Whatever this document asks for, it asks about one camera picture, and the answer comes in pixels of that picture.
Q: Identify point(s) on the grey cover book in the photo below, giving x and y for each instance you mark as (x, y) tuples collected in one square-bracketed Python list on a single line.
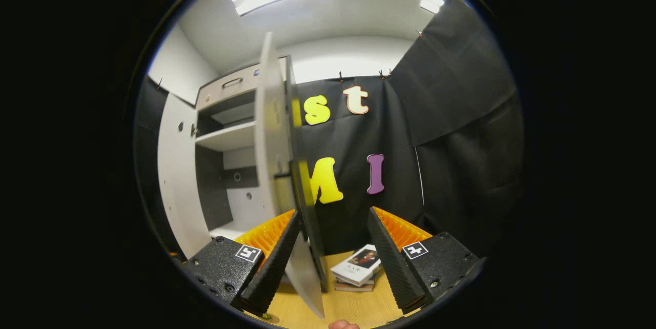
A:
[(366, 282)]

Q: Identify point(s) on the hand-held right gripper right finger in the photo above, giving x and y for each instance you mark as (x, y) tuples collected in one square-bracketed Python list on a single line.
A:
[(392, 262)]

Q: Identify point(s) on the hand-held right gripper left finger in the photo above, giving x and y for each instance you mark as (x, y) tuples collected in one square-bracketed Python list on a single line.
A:
[(271, 262)]

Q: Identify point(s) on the grey cabinet drawer front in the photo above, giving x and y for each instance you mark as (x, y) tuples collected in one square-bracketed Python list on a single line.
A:
[(225, 88)]

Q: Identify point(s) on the small ceiling light panel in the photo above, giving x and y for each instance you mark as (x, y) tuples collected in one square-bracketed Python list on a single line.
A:
[(432, 1)]

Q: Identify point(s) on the grey cabinet door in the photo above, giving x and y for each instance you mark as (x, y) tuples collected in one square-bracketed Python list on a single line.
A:
[(271, 139), (177, 180)]

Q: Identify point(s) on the brown cover book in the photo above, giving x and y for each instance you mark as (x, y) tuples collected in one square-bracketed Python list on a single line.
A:
[(353, 288)]

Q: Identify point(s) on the round brown coaster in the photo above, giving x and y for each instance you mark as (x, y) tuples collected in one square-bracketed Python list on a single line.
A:
[(274, 319)]

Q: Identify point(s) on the white cover book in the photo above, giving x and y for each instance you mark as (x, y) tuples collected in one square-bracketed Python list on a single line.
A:
[(356, 265)]

